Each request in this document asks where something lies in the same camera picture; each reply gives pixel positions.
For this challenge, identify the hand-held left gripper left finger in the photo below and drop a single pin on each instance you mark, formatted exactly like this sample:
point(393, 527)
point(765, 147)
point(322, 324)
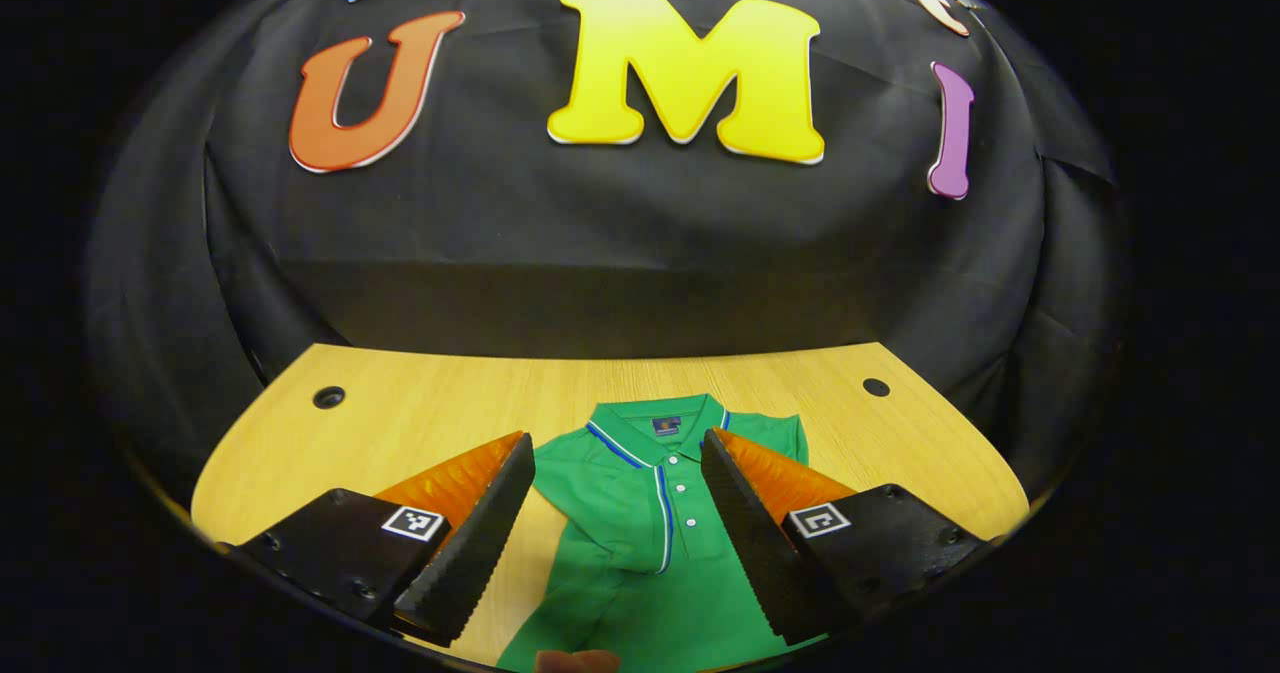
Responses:
point(480, 543)

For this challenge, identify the black backdrop cloth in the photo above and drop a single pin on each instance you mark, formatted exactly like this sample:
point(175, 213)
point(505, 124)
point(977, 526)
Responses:
point(600, 233)

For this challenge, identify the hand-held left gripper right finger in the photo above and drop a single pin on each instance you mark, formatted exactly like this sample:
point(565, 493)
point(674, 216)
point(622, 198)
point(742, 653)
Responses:
point(755, 543)

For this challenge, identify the green T-shirt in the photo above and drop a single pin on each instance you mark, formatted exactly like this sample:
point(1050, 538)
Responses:
point(620, 513)

